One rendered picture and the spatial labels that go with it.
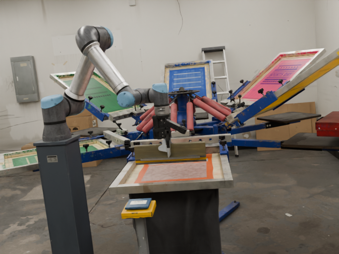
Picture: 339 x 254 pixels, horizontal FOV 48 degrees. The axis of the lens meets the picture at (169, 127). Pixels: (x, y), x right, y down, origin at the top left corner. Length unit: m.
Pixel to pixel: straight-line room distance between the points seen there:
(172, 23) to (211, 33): 0.65
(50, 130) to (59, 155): 0.14
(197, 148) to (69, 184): 0.70
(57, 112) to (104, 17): 4.72
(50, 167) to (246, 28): 4.91
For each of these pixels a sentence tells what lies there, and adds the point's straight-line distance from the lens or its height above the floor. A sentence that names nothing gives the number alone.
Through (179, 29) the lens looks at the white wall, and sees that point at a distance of 6.45.
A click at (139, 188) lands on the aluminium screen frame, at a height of 0.98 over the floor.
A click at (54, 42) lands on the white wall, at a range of 6.91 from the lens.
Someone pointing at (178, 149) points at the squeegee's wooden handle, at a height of 1.12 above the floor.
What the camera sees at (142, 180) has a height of 0.95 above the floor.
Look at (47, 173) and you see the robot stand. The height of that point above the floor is 1.03.
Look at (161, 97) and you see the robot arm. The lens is 1.82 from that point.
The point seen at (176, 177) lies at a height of 0.96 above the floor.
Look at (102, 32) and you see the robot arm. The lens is 1.99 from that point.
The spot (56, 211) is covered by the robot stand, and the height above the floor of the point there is 0.82.
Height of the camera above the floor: 1.53
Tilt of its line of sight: 9 degrees down
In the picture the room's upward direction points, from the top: 5 degrees counter-clockwise
